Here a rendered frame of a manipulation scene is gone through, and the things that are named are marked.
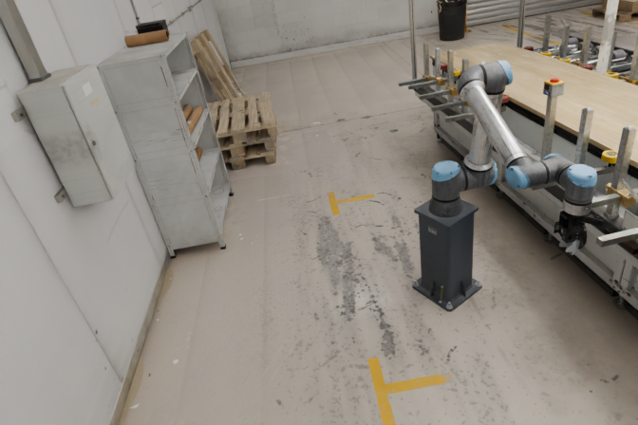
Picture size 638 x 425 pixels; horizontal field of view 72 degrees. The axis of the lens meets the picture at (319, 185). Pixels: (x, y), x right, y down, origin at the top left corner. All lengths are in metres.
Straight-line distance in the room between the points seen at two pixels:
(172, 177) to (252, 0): 6.40
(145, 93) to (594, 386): 3.01
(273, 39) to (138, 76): 6.49
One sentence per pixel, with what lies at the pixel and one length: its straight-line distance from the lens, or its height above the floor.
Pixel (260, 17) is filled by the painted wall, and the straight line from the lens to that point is 9.34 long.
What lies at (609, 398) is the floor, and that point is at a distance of 2.61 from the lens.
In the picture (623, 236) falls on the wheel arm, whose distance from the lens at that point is 2.07.
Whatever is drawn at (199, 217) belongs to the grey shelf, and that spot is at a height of 0.33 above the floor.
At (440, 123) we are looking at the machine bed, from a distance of 4.72.
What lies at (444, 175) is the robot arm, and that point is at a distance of 2.40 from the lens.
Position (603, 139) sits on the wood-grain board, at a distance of 2.74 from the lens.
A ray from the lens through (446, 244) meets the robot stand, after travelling 2.55.
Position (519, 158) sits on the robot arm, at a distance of 1.81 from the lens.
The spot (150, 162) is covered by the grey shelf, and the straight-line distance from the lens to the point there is 3.31.
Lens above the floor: 2.03
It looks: 29 degrees down
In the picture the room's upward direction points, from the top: 10 degrees counter-clockwise
